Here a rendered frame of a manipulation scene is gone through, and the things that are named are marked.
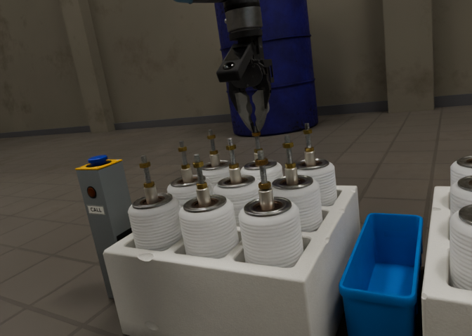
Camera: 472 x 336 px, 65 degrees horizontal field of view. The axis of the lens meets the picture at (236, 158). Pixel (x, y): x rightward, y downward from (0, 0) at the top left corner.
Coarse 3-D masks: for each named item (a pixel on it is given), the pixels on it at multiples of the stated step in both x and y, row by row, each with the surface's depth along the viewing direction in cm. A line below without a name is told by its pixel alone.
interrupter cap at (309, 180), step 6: (276, 180) 70; (282, 180) 70; (300, 180) 69; (306, 180) 67; (312, 180) 67; (276, 186) 66; (282, 186) 66; (288, 186) 66; (294, 186) 65; (300, 186) 64; (306, 186) 65
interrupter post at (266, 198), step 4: (268, 188) 58; (272, 188) 57; (260, 192) 57; (264, 192) 56; (268, 192) 56; (272, 192) 57; (260, 196) 57; (264, 196) 57; (268, 196) 57; (272, 196) 57; (260, 200) 57; (264, 200) 57; (268, 200) 57; (272, 200) 57; (260, 204) 58; (264, 204) 57; (268, 204) 57; (272, 204) 57; (264, 208) 57; (268, 208) 57; (272, 208) 57
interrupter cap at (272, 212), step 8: (256, 200) 61; (280, 200) 59; (288, 200) 58; (248, 208) 58; (256, 208) 58; (280, 208) 56; (288, 208) 56; (256, 216) 55; (264, 216) 55; (272, 216) 54
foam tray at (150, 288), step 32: (352, 192) 79; (352, 224) 77; (128, 256) 65; (160, 256) 63; (192, 256) 61; (320, 256) 56; (128, 288) 68; (160, 288) 63; (192, 288) 60; (224, 288) 57; (256, 288) 54; (288, 288) 51; (320, 288) 56; (128, 320) 70; (160, 320) 66; (192, 320) 62; (224, 320) 58; (256, 320) 55; (288, 320) 53; (320, 320) 56
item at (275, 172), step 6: (270, 168) 80; (276, 168) 81; (246, 174) 81; (252, 174) 80; (258, 174) 79; (270, 174) 80; (276, 174) 80; (282, 174) 83; (258, 180) 80; (270, 180) 80
